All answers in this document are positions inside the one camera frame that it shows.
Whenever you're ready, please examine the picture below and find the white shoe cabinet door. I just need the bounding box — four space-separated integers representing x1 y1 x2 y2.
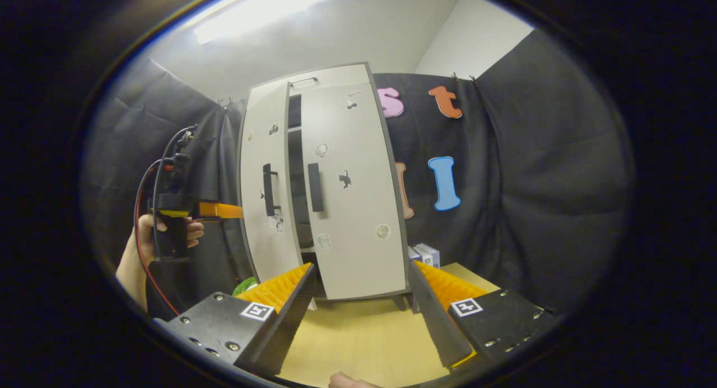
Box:
239 81 306 284
300 82 408 301

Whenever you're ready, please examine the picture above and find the white shoe cabinet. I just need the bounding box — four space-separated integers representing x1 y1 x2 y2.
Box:
238 62 411 302

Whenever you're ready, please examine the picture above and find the black backdrop cloth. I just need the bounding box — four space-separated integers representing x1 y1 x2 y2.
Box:
81 30 636 321

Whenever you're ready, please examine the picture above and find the white cabinet drawer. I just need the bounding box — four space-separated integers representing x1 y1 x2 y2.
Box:
246 63 376 97

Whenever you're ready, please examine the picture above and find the black door handle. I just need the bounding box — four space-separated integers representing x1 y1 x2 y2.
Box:
263 163 281 217
307 163 325 212

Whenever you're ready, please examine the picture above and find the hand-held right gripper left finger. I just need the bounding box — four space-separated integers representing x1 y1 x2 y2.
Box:
152 262 317 377

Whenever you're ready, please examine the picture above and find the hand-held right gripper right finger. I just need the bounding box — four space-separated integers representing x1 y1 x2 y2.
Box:
407 259 564 372

